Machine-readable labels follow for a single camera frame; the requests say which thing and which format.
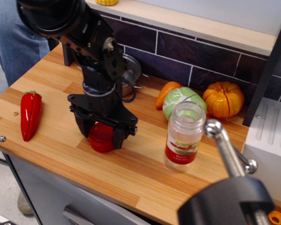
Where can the black metal clamp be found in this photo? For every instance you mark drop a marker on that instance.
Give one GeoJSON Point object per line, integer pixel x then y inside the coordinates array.
{"type": "Point", "coordinates": [237, 200]}

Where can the yellow toy corn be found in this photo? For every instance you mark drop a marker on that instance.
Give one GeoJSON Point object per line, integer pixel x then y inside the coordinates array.
{"type": "Point", "coordinates": [106, 2]}

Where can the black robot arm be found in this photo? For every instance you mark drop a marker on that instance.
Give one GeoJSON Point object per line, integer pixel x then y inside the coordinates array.
{"type": "Point", "coordinates": [82, 30]}

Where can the red plastic jar cap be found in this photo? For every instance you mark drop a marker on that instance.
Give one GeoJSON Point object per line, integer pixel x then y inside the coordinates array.
{"type": "Point", "coordinates": [101, 138]}

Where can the small steel pot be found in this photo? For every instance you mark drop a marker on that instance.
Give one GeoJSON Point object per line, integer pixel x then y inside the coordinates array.
{"type": "Point", "coordinates": [132, 70]}

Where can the orange toy carrot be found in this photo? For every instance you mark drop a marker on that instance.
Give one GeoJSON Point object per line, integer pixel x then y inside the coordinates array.
{"type": "Point", "coordinates": [167, 88]}

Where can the orange toy pumpkin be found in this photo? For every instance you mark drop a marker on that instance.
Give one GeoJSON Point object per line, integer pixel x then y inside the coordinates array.
{"type": "Point", "coordinates": [224, 99]}

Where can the red toy chili pepper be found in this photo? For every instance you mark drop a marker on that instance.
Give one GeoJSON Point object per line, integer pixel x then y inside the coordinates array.
{"type": "Point", "coordinates": [31, 107]}

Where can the beige shoe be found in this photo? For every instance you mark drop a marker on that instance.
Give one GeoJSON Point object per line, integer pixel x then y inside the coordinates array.
{"type": "Point", "coordinates": [23, 205]}

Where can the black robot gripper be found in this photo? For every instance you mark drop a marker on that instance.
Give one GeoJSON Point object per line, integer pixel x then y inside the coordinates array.
{"type": "Point", "coordinates": [108, 110]}

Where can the green toy cabbage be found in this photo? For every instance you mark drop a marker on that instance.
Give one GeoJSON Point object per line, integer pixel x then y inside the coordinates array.
{"type": "Point", "coordinates": [180, 95]}

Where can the clear basil spice jar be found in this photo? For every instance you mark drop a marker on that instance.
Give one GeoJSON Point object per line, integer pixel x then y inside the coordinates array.
{"type": "Point", "coordinates": [185, 130]}

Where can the dark shelf side panel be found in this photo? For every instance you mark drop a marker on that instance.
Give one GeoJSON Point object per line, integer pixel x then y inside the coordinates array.
{"type": "Point", "coordinates": [68, 55]}

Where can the person leg in jeans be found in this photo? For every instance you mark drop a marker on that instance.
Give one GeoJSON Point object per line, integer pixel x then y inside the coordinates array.
{"type": "Point", "coordinates": [20, 48]}

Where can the black vertical post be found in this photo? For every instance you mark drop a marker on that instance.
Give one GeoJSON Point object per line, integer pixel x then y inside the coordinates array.
{"type": "Point", "coordinates": [263, 82]}

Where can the grey drawer handle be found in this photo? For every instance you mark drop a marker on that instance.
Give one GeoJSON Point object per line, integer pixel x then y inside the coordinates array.
{"type": "Point", "coordinates": [72, 217]}

